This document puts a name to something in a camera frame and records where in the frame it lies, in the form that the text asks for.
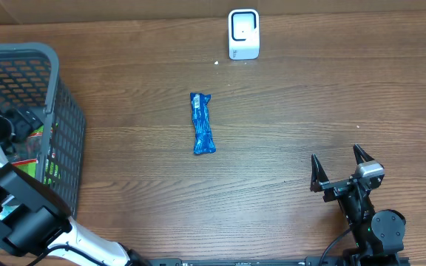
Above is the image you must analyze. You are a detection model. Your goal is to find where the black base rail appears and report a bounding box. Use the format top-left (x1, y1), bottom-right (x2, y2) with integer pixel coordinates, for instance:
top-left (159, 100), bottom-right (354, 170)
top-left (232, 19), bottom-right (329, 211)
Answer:
top-left (149, 256), bottom-right (410, 266)

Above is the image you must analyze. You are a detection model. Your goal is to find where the grey plastic basket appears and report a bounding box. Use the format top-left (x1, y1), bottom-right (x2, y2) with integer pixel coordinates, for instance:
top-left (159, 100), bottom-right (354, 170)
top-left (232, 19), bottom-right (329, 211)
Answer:
top-left (0, 43), bottom-right (87, 219)

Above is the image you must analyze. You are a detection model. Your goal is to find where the white barcode scanner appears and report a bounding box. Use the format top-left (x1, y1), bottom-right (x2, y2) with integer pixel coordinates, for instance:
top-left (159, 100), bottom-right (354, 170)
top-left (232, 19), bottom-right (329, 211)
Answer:
top-left (228, 9), bottom-right (260, 61)

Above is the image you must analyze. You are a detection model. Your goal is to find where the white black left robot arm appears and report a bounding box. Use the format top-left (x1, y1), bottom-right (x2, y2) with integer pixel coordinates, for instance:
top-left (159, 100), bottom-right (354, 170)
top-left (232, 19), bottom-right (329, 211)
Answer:
top-left (0, 112), bottom-right (148, 265)

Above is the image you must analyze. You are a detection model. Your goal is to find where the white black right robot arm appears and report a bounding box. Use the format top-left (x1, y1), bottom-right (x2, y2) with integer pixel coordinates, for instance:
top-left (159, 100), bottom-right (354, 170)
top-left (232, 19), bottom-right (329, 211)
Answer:
top-left (310, 144), bottom-right (410, 265)

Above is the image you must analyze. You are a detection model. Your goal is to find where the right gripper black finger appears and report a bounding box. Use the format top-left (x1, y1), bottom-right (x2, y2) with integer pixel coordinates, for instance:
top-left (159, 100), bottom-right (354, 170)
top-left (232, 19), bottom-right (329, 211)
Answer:
top-left (311, 154), bottom-right (329, 185)
top-left (353, 143), bottom-right (374, 165)

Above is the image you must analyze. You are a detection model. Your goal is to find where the green snack bag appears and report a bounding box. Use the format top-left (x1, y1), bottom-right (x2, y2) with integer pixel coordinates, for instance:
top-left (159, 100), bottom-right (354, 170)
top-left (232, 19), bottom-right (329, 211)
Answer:
top-left (8, 126), bottom-right (61, 185)

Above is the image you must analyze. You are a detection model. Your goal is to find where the light blue snack packet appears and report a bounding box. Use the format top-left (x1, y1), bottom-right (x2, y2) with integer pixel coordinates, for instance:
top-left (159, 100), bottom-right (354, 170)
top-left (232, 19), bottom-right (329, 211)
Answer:
top-left (0, 205), bottom-right (18, 220)

